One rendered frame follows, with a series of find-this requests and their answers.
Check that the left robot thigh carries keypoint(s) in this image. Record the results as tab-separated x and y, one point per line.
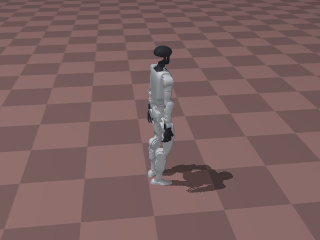
155	141

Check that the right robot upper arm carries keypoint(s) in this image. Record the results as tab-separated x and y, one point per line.
167	82

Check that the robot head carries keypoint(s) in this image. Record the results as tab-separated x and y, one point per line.
163	52

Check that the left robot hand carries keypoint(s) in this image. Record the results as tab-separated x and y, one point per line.
149	117

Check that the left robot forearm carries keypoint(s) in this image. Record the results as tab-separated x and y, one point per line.
151	102

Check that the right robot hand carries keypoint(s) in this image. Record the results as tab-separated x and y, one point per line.
167	134

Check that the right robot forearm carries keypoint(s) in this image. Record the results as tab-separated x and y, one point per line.
168	114

